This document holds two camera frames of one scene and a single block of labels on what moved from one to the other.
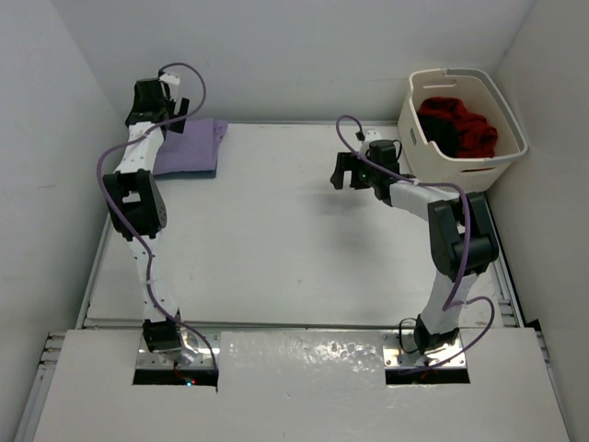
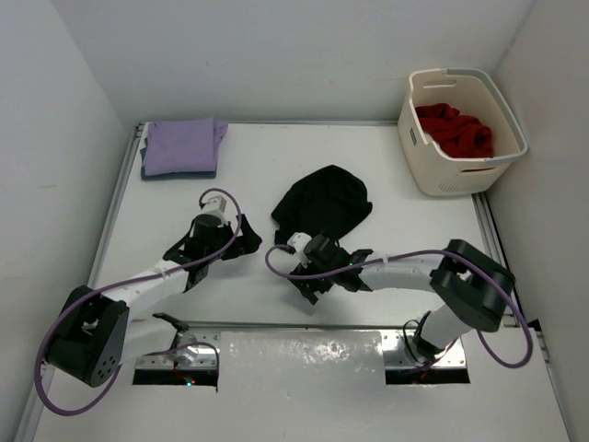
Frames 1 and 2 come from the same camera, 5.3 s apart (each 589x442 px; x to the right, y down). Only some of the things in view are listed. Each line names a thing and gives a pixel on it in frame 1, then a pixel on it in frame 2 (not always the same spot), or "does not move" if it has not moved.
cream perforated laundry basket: (478, 92) does not move
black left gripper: (179, 107) → (247, 242)
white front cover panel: (303, 386) does not move
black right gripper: (349, 161) → (307, 289)
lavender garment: (193, 153) does not move
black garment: (443, 133) → (328, 201)
